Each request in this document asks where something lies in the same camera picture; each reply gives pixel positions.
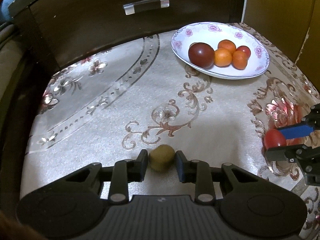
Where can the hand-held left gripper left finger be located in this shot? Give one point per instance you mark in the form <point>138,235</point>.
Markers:
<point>142,166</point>

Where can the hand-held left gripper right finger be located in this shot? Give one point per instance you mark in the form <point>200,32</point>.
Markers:
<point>181,167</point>

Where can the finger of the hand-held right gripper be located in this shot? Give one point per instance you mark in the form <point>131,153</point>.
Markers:
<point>282,153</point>
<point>295,131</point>

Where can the red cherry tomato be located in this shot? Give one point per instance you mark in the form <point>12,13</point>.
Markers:
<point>245,51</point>
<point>272,140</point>

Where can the small orange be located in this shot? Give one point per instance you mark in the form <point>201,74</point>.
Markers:
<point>240,60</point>
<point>227,45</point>
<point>223,57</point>

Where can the white floral rimmed plate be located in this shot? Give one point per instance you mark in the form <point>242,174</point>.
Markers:
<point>200,33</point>

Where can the beige floral tablecloth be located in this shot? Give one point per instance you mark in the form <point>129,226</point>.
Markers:
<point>120,105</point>

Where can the wooden wardrobe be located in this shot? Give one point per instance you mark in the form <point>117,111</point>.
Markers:
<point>282,10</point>

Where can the dark wooden nightstand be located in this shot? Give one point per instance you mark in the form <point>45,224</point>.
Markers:
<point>87,25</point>

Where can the blue cloth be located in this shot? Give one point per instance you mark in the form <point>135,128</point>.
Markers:
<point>10,2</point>

